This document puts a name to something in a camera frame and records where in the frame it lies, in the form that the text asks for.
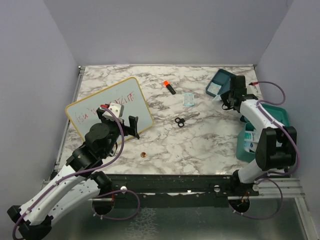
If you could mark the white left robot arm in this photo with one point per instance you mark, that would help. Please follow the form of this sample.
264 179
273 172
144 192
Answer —
79 179

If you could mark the white dressing packet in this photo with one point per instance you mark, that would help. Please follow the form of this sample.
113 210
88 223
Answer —
188 99

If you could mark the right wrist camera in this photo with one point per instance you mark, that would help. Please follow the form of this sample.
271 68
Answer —
253 89

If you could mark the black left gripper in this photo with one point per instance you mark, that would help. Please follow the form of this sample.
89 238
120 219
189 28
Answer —
133 121

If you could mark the small clear teal packet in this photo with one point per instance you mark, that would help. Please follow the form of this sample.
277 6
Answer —
217 98

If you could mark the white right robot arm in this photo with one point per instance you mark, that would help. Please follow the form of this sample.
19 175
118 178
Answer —
277 144

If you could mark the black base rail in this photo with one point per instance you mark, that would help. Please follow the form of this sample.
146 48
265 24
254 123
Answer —
174 191

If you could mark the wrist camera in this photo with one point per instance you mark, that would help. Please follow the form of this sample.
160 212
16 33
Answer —
253 89
115 108

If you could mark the teal medicine box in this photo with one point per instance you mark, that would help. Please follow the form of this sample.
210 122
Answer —
278 113

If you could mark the yellow framed whiteboard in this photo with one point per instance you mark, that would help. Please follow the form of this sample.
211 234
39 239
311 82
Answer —
83 113

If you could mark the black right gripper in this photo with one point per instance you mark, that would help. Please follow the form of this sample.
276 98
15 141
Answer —
225 99

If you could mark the orange black highlighter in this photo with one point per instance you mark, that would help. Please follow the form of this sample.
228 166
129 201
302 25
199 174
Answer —
169 87

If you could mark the copper coin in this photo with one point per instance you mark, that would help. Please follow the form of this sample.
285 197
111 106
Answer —
143 154

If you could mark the blue divided tray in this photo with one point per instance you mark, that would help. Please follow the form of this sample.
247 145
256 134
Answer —
222 77

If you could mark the large blue bandage packet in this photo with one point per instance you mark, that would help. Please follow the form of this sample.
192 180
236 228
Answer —
251 140

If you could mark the black handled scissors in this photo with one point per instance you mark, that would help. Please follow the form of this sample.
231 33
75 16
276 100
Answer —
181 121

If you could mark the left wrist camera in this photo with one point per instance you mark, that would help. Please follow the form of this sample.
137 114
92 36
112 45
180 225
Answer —
115 108

